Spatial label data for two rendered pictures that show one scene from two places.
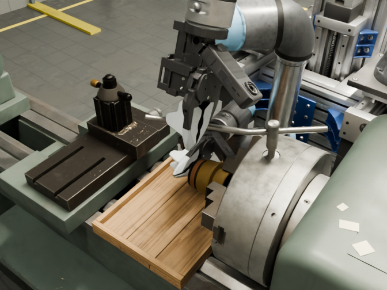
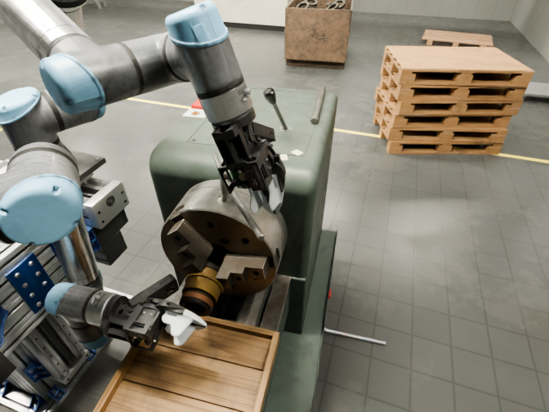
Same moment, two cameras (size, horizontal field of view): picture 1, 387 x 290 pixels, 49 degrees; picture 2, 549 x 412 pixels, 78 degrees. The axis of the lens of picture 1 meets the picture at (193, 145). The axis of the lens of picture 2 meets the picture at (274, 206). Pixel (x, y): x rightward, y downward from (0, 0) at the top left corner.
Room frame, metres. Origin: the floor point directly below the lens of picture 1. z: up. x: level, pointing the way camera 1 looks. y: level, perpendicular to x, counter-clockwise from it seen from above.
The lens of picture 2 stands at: (0.76, 0.47, 1.73)
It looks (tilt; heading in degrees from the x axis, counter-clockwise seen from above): 40 degrees down; 248
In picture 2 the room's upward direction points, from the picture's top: straight up
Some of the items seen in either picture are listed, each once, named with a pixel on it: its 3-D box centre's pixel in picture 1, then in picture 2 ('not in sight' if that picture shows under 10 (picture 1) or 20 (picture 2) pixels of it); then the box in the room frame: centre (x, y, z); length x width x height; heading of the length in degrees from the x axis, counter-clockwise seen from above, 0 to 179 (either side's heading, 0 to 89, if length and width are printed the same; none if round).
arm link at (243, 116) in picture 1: (236, 114); (76, 302); (1.01, -0.12, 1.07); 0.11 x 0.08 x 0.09; 144
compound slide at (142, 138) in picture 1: (122, 132); not in sight; (1.02, 0.22, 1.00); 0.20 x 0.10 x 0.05; 54
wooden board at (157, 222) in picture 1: (177, 211); (194, 375); (0.80, 0.05, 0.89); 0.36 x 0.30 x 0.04; 144
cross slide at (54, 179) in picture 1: (103, 151); not in sight; (0.99, 0.28, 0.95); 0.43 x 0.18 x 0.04; 144
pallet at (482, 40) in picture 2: not in sight; (456, 39); (-5.20, -4.73, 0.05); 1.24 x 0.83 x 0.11; 136
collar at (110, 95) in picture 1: (110, 90); not in sight; (1.04, 0.24, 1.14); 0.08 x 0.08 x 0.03
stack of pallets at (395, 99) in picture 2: not in sight; (440, 99); (-2.03, -1.93, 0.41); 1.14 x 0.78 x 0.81; 156
